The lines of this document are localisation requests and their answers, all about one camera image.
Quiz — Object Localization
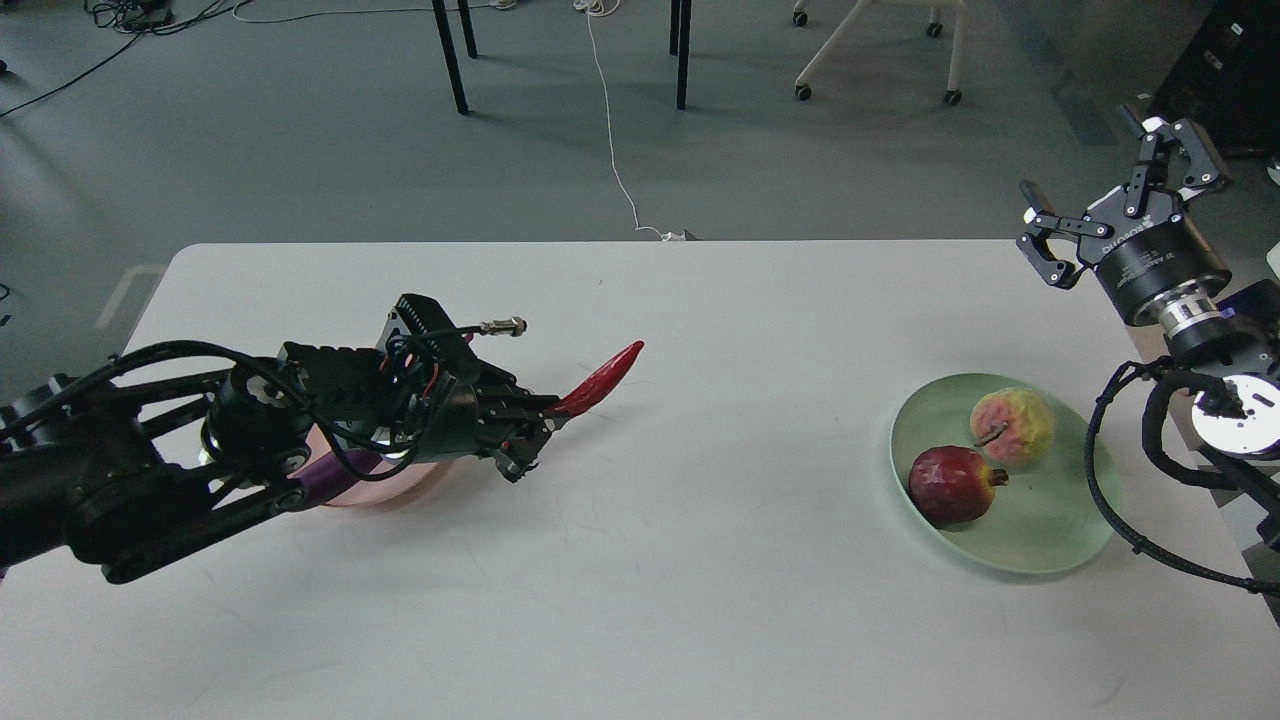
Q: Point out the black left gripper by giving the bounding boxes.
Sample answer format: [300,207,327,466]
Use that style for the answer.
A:
[415,361,563,483]

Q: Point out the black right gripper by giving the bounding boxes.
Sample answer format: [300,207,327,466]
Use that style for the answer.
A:
[1018,104,1233,325]

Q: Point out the red chili pepper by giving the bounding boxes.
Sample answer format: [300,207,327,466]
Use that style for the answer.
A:
[545,340,645,418]

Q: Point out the purple eggplant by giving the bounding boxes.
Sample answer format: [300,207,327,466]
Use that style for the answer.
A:
[291,448,381,509]

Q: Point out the yellow pink guava fruit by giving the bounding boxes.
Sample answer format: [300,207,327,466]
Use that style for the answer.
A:
[969,387,1057,468]

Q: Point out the dark red pomegranate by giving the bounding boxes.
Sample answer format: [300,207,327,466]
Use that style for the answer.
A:
[908,445,1009,527]

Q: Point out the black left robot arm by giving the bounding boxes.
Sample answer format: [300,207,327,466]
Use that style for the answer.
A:
[1,293,572,584]

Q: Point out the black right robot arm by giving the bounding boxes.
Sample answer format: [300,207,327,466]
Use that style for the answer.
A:
[1016,105,1277,597]

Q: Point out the pink plate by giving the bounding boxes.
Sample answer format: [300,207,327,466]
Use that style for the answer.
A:
[300,345,451,509]

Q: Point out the black equipment case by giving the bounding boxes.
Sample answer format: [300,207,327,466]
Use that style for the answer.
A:
[1147,1,1279,158]

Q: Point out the white office chair base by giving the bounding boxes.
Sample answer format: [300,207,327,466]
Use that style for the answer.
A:
[792,1,972,108]

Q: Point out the light green plate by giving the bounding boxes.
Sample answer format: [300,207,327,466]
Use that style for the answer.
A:
[890,373,1114,577]

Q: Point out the black table legs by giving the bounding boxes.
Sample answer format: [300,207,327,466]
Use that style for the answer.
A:
[431,0,692,115]

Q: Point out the white cable on floor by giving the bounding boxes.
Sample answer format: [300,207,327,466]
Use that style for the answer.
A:
[572,0,686,242]

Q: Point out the black cables on floor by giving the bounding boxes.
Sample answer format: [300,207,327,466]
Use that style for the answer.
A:
[0,0,500,120]

